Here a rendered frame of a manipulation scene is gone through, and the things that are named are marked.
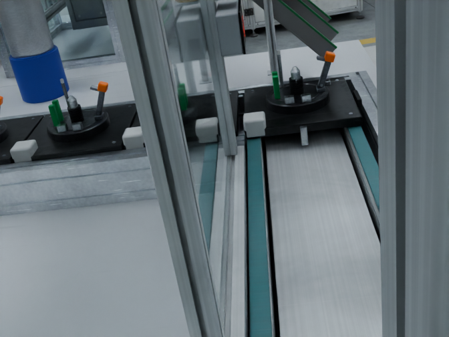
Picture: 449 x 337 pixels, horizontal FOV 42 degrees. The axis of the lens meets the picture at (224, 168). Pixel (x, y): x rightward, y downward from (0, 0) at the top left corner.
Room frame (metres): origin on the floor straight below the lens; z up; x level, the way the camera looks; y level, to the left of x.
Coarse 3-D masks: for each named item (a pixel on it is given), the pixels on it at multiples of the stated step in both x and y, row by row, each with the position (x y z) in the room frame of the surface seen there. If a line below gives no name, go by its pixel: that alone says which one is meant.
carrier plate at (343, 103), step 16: (336, 80) 1.28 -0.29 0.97; (256, 96) 1.26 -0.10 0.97; (336, 96) 1.18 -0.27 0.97; (352, 96) 1.17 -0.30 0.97; (272, 112) 1.15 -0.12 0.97; (320, 112) 1.11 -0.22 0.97; (336, 112) 1.10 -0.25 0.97; (352, 112) 1.08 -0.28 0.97; (272, 128) 1.08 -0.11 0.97; (288, 128) 1.07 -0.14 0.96; (320, 128) 1.07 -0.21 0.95
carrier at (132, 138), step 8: (232, 96) 1.29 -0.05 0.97; (232, 104) 1.23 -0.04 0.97; (232, 112) 1.19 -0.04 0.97; (136, 120) 1.23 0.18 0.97; (128, 128) 1.15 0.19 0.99; (136, 128) 1.14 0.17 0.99; (128, 136) 1.11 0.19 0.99; (136, 136) 1.11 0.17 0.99; (128, 144) 1.11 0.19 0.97; (136, 144) 1.11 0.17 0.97; (144, 144) 1.10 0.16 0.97
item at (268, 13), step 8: (264, 0) 1.38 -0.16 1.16; (264, 8) 1.39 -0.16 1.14; (272, 8) 1.38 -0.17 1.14; (272, 16) 1.38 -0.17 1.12; (272, 24) 1.38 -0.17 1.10; (272, 32) 1.38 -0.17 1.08; (272, 40) 1.39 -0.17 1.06; (272, 48) 1.39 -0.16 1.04; (272, 56) 1.38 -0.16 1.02; (272, 64) 1.38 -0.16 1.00; (272, 80) 1.39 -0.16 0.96
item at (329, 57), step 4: (328, 52) 1.18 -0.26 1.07; (332, 52) 1.19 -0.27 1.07; (320, 56) 1.19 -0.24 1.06; (324, 56) 1.19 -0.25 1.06; (328, 56) 1.17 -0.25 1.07; (332, 56) 1.17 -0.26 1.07; (320, 60) 1.18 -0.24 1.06; (324, 60) 1.18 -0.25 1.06; (328, 60) 1.17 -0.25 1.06; (332, 60) 1.17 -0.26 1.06; (324, 64) 1.18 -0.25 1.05; (328, 64) 1.17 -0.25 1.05; (324, 68) 1.18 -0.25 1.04; (328, 68) 1.18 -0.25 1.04; (324, 72) 1.18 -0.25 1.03; (320, 76) 1.19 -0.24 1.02; (324, 76) 1.18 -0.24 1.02; (320, 80) 1.18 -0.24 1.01; (324, 80) 1.18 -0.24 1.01; (320, 84) 1.18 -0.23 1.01; (324, 84) 1.18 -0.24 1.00
